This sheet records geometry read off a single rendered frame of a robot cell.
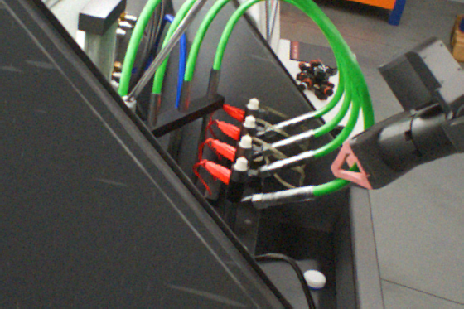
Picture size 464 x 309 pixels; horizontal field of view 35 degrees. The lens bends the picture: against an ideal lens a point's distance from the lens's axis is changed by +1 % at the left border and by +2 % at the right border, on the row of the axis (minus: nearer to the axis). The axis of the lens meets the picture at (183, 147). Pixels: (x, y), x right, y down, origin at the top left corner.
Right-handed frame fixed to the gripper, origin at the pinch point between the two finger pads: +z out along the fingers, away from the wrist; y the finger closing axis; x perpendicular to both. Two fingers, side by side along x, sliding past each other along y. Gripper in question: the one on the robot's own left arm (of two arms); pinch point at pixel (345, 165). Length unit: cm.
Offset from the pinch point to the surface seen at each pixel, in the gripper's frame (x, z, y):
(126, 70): -26.0, 20.4, 10.9
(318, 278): 20.0, 36.7, -14.6
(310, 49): -23, 79, -80
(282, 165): -2.3, 22.8, -8.6
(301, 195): 1.2, 5.9, 4.0
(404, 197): 51, 180, -185
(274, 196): 0.0, 9.6, 5.3
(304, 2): -20.5, -7.3, 0.3
